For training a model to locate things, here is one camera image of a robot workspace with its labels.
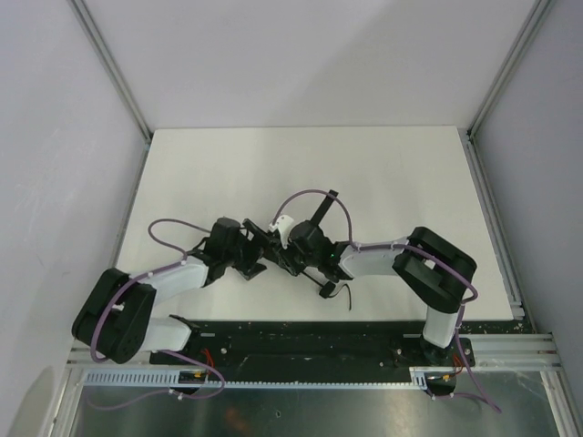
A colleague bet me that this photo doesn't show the black folding umbrella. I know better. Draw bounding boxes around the black folding umbrella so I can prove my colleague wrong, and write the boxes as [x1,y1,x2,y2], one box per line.
[265,188,350,299]

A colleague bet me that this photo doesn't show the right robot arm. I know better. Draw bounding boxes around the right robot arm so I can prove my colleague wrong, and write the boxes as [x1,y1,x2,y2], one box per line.
[268,216,477,351]

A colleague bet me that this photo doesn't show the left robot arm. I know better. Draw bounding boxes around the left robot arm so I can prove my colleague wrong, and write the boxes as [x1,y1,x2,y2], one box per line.
[71,218,281,364]

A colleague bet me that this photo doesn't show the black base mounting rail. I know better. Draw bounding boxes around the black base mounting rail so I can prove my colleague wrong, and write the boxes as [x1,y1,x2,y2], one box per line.
[93,320,525,383]

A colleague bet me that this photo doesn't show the grey slotted cable duct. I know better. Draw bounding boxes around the grey slotted cable duct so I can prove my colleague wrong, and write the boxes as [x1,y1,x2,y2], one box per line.
[81,367,456,391]

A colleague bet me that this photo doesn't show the left aluminium frame post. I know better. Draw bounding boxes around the left aluminium frame post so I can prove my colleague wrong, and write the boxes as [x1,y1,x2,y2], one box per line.
[67,0,153,144]

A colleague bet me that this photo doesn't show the aluminium frame post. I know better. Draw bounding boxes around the aluminium frame post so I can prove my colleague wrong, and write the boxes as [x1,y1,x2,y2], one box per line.
[466,0,557,138]
[67,0,153,144]

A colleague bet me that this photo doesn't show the right aluminium frame post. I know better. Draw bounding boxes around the right aluminium frame post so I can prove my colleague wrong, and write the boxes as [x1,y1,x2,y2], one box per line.
[466,0,557,138]

